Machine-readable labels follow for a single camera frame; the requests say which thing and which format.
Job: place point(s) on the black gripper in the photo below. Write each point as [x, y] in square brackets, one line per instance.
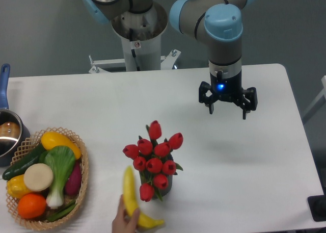
[228, 90]

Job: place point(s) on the red tulip bouquet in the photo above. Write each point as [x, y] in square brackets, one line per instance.
[151, 148]

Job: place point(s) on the yellow banana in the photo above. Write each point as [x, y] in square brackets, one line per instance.
[131, 203]

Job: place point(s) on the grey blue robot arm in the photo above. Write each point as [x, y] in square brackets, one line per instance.
[215, 23]

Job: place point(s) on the dark grey ribbed vase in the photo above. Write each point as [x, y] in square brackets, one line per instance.
[156, 177]

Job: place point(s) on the person's hand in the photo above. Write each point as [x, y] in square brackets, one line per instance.
[122, 224]

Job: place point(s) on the black device at edge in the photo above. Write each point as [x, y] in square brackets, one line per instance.
[317, 207]

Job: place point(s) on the green bok choy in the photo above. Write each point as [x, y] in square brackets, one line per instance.
[61, 160]

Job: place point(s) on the purple sweet potato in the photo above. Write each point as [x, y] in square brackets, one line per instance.
[73, 183]

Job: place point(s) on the yellow squash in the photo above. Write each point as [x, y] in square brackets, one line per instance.
[49, 140]

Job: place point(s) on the green bean pods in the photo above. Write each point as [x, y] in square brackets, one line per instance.
[62, 212]

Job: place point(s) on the woven wicker basket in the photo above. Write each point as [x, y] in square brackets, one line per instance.
[27, 146]

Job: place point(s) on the green cucumber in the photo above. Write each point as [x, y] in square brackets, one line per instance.
[20, 167]

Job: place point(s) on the orange fruit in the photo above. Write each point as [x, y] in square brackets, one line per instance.
[31, 206]

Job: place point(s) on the yellow bell pepper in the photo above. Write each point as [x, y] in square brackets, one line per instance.
[17, 188]

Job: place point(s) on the white frame at right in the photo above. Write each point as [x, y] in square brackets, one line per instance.
[315, 104]

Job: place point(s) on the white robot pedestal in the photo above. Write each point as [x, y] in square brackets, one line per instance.
[140, 36]

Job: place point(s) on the blue handled saucepan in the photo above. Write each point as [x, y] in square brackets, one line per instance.
[13, 131]

